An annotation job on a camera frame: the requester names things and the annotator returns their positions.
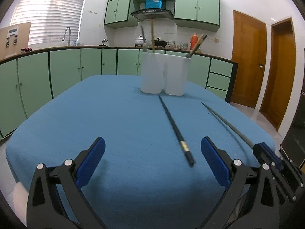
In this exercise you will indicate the dark cabinet at right edge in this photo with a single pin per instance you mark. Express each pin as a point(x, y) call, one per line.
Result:
point(292, 146)

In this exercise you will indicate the black wok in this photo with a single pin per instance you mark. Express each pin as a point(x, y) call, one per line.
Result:
point(160, 43)

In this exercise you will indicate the black range hood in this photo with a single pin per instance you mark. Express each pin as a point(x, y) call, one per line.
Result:
point(153, 13)

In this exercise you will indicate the white window blind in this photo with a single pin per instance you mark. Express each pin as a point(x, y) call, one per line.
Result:
point(51, 20)

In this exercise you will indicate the blue box above hood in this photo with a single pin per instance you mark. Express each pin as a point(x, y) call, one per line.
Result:
point(158, 4)

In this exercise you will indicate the green upper kitchen cabinets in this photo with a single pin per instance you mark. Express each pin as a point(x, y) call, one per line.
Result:
point(201, 14)

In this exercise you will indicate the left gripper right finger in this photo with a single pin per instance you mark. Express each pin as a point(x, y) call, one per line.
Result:
point(250, 198)

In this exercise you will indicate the orange thermos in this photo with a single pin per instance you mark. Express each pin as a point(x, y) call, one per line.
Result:
point(193, 40)

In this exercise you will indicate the green lower kitchen cabinets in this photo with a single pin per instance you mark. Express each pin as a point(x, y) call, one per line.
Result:
point(30, 80)

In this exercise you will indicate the black chopstick with band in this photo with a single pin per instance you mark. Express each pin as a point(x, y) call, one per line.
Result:
point(187, 55)

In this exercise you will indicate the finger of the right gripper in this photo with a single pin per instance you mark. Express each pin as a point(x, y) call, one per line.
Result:
point(265, 155)

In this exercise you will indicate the grey metal chopstick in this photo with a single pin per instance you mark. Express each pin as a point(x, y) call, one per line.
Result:
point(240, 134)

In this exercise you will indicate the white cooking pot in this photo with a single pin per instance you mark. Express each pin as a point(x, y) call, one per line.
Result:
point(138, 41)

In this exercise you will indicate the light wooden chopstick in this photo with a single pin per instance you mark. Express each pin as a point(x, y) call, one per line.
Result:
point(152, 35)
point(199, 42)

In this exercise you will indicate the glass jar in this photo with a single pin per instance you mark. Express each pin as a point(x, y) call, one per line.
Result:
point(184, 46)
point(171, 44)

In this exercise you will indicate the small steel spoon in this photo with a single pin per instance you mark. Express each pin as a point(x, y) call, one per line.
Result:
point(144, 40)

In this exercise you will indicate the wooden door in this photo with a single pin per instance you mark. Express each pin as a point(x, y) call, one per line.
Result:
point(281, 72)
point(249, 52)

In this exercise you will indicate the white plastic utensil holder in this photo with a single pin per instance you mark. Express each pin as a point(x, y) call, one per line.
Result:
point(164, 73)

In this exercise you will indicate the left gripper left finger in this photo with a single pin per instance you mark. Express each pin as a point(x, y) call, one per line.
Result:
point(55, 199)

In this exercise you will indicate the green kitchen cabinets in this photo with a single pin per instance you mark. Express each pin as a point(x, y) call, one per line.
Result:
point(30, 80)
point(201, 14)

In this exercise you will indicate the cardboard box with appliance picture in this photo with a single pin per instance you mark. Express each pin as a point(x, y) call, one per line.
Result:
point(13, 39)

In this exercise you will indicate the blue table cloth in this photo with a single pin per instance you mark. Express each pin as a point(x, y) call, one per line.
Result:
point(143, 179)

